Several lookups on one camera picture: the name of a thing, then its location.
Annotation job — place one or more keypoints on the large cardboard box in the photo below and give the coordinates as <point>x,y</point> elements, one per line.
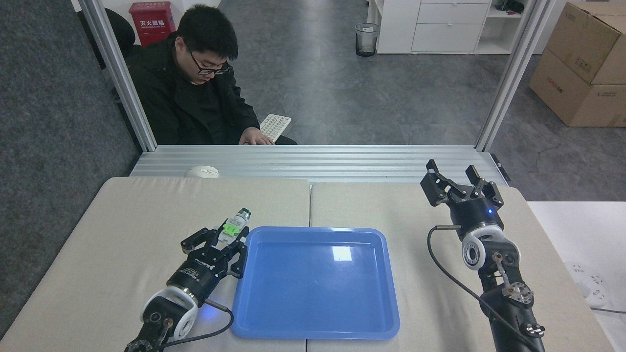
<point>567,98</point>

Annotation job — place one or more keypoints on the black office chair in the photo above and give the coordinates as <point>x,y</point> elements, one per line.
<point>122,32</point>

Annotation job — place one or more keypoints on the white keyboard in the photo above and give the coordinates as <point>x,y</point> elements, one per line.
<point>276,124</point>

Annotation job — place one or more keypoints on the switch part with green tab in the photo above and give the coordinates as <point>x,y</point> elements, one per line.
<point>231,227</point>

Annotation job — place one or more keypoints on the white computer mouse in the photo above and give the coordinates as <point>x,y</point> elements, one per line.
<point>201,171</point>

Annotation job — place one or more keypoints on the silver aluminium post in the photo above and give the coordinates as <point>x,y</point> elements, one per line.
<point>122,78</point>
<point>513,73</point>

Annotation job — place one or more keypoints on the white drawer cabinet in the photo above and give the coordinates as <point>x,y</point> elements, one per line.
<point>445,27</point>

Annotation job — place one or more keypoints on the red fire extinguisher box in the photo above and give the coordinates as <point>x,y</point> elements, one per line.
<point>151,19</point>

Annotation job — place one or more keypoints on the black corner bracket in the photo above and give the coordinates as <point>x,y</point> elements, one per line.
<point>501,167</point>

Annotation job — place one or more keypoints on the white power strip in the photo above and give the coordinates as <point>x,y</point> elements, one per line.
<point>589,286</point>

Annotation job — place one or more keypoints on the beige table pad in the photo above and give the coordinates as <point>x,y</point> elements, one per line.
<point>88,254</point>
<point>420,274</point>

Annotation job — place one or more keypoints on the blue plastic tray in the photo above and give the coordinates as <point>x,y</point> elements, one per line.
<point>315,283</point>

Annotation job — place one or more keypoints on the black device on shelf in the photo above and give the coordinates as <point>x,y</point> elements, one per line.
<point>512,6</point>

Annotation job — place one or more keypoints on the person's hand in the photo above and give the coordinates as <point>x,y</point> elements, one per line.
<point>257,137</point>

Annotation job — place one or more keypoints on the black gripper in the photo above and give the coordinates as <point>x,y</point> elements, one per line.
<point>205,271</point>
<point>477,212</point>

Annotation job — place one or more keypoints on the silver aluminium rail frame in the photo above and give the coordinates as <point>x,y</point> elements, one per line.
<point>318,164</point>

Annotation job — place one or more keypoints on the small cardboard box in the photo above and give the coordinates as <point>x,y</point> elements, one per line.
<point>587,39</point>

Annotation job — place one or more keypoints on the grey waste bin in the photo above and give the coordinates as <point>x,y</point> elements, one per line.
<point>367,39</point>

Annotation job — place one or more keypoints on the person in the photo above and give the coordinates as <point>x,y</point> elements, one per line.
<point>181,98</point>

